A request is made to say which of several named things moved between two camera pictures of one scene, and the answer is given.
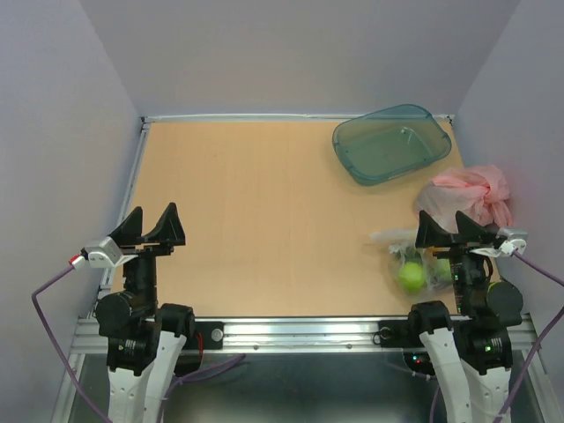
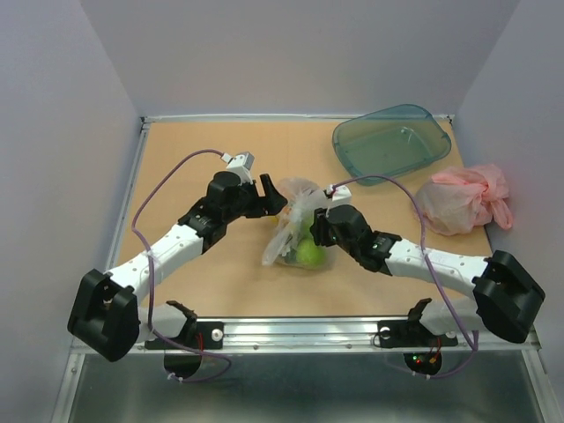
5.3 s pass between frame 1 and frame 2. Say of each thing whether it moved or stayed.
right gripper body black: moved
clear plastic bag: moved
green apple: moved
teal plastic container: stayed
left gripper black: moved
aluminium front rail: stayed
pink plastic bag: stayed
